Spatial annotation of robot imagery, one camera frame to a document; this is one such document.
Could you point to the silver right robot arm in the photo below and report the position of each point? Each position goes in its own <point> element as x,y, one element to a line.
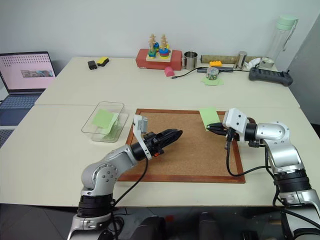
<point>280,145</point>

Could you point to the dark grey USB hub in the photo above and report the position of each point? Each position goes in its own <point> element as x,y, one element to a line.
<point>226,69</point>

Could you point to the yellow toy brick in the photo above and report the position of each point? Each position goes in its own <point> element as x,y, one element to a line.
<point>216,63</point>

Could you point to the yellow and black eraser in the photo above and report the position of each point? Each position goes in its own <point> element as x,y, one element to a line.
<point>103,61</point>

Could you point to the black power adapter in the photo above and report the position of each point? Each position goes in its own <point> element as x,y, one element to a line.
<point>92,65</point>

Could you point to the red rectangular box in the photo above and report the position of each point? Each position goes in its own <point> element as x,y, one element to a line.
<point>143,58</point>

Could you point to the small grey tape dispenser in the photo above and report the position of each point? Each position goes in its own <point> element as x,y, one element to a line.
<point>266,63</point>

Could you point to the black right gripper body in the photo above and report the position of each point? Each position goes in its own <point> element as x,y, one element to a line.
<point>226,131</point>

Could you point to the grey cabinet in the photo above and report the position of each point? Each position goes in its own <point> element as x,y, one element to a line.
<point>307,87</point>

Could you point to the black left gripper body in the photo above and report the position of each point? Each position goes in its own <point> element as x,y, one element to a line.
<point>153,145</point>

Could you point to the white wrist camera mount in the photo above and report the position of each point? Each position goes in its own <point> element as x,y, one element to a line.
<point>138,136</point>
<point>236,121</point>

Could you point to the pink arch block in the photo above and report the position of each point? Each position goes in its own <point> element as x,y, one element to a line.
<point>170,72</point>

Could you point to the cork board with wooden frame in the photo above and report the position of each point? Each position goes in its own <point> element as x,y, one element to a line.
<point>190,155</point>

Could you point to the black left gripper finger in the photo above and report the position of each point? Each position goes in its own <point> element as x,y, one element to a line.
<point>172,141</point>
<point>172,133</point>

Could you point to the green sticky note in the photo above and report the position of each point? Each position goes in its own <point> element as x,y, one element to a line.
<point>113,133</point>
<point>209,116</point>
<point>103,118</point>

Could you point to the stainless steel mug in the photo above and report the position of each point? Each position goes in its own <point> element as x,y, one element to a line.
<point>191,60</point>

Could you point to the patterned tape roll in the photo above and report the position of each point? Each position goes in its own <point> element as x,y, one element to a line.
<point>212,73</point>

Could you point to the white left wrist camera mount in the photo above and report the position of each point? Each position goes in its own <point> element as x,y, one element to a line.
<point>138,136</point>

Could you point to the shiny steel cylinder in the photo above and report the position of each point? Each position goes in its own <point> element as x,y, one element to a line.
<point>240,61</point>

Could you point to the open laptop with pink screen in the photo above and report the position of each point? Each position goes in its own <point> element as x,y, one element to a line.
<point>25,70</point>

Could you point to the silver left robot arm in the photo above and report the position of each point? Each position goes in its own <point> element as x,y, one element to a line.
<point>100,172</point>

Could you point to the clear bottle with green lid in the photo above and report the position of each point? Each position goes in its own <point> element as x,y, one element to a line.
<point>281,40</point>

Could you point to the brown cardboard tube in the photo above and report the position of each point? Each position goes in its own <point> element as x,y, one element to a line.
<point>225,58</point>

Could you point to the clear plastic box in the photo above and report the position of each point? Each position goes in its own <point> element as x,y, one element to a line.
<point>117,107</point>

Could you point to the black handheld controller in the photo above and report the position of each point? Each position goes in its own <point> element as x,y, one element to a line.
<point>270,76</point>

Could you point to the white crumpled paper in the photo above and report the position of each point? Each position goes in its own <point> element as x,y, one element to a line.
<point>253,63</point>

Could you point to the stack of green notes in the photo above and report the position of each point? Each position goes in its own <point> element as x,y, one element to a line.
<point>218,82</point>

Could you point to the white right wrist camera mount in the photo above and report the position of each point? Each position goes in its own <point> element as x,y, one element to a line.
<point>236,121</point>

